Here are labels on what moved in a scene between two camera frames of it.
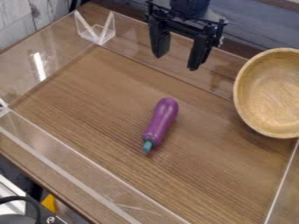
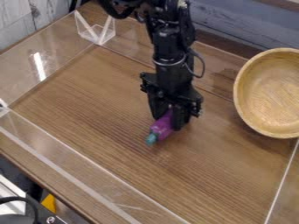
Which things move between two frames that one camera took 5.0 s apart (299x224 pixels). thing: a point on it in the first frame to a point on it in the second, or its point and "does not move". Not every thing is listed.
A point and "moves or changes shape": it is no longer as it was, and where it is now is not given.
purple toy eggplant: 161,120 moves or changes shape
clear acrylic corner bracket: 96,33 does not move
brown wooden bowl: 265,93 does not move
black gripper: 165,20 to 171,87
